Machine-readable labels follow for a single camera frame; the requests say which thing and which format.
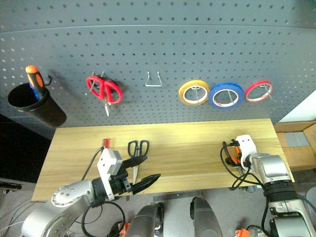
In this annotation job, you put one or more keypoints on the yellow tape roll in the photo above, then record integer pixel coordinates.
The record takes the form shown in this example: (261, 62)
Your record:
(183, 92)

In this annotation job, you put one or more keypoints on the silver double pegboard hook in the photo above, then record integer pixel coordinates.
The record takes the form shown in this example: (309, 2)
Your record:
(93, 85)

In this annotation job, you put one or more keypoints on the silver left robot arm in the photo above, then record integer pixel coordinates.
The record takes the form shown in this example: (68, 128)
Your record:
(71, 195)

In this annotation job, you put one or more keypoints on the silver single pegboard hook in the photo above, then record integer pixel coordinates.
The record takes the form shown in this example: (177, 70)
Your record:
(196, 92)
(231, 96)
(270, 92)

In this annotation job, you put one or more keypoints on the black plastic cup holder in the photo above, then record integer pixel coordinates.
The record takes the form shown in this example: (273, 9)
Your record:
(47, 108)

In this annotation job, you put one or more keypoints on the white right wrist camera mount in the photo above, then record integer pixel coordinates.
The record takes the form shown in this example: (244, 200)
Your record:
(247, 146)

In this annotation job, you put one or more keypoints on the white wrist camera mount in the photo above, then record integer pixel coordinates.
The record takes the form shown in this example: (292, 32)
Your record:
(247, 146)
(108, 160)

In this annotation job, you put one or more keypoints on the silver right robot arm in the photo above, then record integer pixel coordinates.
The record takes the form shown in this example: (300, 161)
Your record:
(274, 172)

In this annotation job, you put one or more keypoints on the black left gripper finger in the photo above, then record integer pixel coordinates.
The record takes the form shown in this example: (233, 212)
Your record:
(147, 182)
(135, 161)

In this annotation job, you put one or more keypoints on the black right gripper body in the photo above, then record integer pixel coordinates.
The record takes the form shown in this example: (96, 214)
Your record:
(234, 142)

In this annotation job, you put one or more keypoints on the black pegboard hook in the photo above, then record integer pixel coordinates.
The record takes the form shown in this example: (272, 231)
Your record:
(49, 80)

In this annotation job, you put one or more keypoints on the dark rounded shape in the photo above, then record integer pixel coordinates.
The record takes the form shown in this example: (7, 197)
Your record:
(145, 222)
(206, 217)

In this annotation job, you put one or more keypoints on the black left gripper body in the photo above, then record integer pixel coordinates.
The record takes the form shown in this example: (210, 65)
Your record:
(121, 184)

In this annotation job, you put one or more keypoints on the blue tape roll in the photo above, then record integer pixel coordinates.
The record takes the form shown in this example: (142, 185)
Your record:
(212, 98)

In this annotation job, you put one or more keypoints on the orange plastic part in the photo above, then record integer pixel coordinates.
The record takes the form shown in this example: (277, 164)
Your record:
(126, 228)
(242, 232)

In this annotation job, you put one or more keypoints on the orange black pliers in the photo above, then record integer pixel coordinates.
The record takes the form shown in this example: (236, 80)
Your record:
(233, 151)

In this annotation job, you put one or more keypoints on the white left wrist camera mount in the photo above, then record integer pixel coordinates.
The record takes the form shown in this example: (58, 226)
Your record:
(108, 160)

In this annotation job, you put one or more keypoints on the grey metal pegboard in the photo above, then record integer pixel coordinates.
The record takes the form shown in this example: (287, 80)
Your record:
(158, 49)

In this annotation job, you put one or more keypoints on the brown cardboard box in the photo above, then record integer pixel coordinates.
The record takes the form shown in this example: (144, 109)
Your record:
(298, 153)

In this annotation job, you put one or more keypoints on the orange black screwdriver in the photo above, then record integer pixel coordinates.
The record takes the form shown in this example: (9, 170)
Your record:
(34, 76)

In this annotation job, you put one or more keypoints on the red tape roll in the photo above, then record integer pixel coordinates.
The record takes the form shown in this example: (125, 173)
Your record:
(249, 90)

